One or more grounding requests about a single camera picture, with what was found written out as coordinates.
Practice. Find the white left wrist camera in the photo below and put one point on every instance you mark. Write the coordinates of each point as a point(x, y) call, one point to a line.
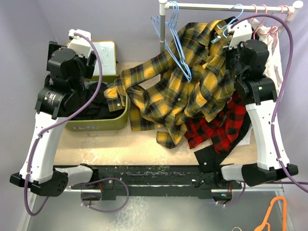
point(81, 47)

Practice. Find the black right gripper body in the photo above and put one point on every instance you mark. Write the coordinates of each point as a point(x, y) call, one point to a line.
point(232, 58)

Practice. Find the white shirt on rack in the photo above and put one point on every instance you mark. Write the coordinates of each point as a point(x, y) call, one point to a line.
point(269, 36)

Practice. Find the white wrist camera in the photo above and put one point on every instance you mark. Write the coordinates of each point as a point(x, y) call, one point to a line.
point(81, 47)
point(240, 33)

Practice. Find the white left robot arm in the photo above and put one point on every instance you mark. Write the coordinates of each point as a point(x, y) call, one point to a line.
point(61, 96)

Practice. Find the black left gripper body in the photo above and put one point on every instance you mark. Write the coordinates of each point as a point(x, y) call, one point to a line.
point(86, 65)

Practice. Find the yellow plaid flannel shirt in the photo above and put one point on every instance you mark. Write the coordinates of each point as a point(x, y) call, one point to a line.
point(162, 96)

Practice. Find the red black plaid shirt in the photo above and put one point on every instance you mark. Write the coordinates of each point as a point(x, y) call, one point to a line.
point(223, 130)

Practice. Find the small whiteboard yellow frame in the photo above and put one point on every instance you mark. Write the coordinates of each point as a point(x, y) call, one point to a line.
point(106, 50)

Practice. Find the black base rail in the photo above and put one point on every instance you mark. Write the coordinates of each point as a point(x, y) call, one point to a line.
point(159, 181)

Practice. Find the black cloth in bin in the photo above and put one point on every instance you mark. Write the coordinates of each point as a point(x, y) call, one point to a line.
point(97, 109)

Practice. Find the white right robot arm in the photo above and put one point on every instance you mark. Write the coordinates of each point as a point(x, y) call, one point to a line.
point(246, 61)

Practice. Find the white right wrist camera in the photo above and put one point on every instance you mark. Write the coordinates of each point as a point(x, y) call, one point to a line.
point(240, 33)

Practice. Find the olive green plastic bin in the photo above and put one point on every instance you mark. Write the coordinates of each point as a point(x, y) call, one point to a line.
point(101, 125)

